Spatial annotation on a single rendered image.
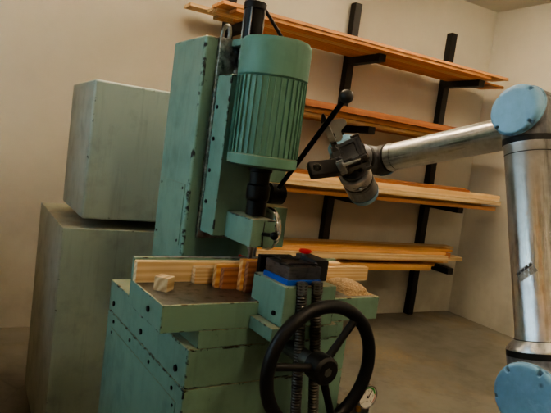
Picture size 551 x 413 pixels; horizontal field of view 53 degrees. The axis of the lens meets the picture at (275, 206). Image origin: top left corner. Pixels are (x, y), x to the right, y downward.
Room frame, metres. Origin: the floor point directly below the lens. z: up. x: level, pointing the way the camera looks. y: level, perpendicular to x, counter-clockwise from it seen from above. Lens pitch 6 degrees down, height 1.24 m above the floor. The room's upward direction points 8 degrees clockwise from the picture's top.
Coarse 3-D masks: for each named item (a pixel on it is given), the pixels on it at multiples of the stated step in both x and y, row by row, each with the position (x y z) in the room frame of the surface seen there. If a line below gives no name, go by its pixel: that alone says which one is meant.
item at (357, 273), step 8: (192, 272) 1.32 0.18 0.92; (200, 272) 1.31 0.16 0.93; (208, 272) 1.32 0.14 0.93; (328, 272) 1.52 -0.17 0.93; (336, 272) 1.54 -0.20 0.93; (344, 272) 1.56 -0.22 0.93; (352, 272) 1.57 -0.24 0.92; (360, 272) 1.59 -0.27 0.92; (192, 280) 1.31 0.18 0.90; (200, 280) 1.31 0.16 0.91; (208, 280) 1.32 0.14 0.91
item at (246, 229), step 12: (228, 216) 1.44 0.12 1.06; (240, 216) 1.38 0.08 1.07; (252, 216) 1.38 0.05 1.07; (228, 228) 1.43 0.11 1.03; (240, 228) 1.38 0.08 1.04; (252, 228) 1.33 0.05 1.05; (264, 228) 1.35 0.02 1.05; (240, 240) 1.37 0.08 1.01; (252, 240) 1.34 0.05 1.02; (264, 240) 1.35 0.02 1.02
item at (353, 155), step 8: (352, 136) 1.46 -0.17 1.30; (344, 144) 1.45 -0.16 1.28; (352, 144) 1.45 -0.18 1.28; (360, 144) 1.44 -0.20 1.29; (336, 152) 1.45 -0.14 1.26; (344, 152) 1.45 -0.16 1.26; (352, 152) 1.44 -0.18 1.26; (360, 152) 1.43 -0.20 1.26; (336, 160) 1.44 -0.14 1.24; (344, 160) 1.43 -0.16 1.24; (352, 160) 1.43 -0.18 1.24; (360, 160) 1.43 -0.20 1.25; (368, 160) 1.45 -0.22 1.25; (352, 168) 1.46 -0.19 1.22; (360, 168) 1.51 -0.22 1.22; (368, 168) 1.52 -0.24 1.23; (344, 176) 1.52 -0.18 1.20; (352, 176) 1.52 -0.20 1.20; (360, 176) 1.51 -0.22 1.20
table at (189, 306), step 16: (144, 288) 1.20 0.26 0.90; (176, 288) 1.24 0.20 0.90; (192, 288) 1.26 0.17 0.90; (208, 288) 1.27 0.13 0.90; (144, 304) 1.18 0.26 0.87; (160, 304) 1.11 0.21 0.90; (176, 304) 1.12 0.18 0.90; (192, 304) 1.14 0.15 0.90; (208, 304) 1.15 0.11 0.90; (224, 304) 1.17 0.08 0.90; (240, 304) 1.20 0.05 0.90; (256, 304) 1.22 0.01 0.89; (352, 304) 1.37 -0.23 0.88; (368, 304) 1.41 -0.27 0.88; (160, 320) 1.10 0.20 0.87; (176, 320) 1.12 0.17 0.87; (192, 320) 1.14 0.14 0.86; (208, 320) 1.16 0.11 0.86; (224, 320) 1.18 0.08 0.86; (240, 320) 1.20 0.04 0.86; (256, 320) 1.19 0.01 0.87; (336, 320) 1.35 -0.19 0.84; (272, 336) 1.13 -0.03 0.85
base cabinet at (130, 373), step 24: (120, 336) 1.51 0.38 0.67; (120, 360) 1.48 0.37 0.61; (144, 360) 1.34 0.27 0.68; (120, 384) 1.46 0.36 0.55; (144, 384) 1.31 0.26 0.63; (168, 384) 1.20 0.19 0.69; (240, 384) 1.21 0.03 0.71; (288, 384) 1.28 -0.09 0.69; (336, 384) 1.37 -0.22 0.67; (120, 408) 1.44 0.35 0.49; (144, 408) 1.30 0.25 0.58; (168, 408) 1.18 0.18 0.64; (192, 408) 1.15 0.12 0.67; (216, 408) 1.18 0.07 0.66; (240, 408) 1.22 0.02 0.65; (288, 408) 1.29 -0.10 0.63
